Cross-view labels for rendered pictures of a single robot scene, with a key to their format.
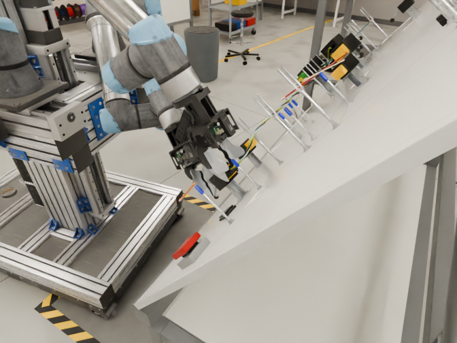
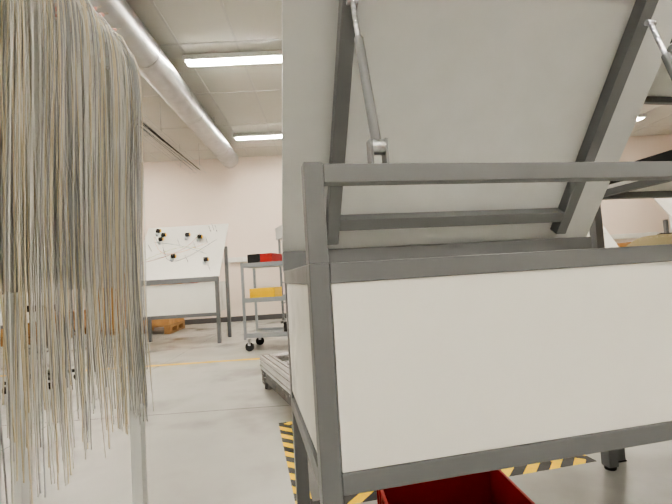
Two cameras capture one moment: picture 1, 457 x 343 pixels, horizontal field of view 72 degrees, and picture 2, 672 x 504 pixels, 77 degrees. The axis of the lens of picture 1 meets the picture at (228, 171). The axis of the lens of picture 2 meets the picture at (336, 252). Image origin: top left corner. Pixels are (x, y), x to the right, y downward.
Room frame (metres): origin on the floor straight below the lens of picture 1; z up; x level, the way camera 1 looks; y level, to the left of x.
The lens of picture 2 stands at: (-0.41, -0.95, 0.77)
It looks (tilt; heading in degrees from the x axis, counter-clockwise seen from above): 3 degrees up; 48
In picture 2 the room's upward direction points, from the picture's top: 4 degrees counter-clockwise
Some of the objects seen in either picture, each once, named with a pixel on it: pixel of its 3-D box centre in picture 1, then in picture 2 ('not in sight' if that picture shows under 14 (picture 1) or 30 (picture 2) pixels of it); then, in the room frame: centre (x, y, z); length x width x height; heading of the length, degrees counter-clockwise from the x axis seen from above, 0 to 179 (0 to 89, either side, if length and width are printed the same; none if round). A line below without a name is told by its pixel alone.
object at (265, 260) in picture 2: not in sight; (290, 299); (2.50, 3.09, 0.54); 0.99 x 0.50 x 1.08; 133
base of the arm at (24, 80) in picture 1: (13, 75); not in sight; (1.05, 0.73, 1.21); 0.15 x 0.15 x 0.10
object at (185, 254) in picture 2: not in sight; (182, 281); (1.98, 4.88, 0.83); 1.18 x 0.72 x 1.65; 138
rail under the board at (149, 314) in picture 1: (249, 186); (446, 252); (0.92, -0.08, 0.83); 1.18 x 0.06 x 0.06; 149
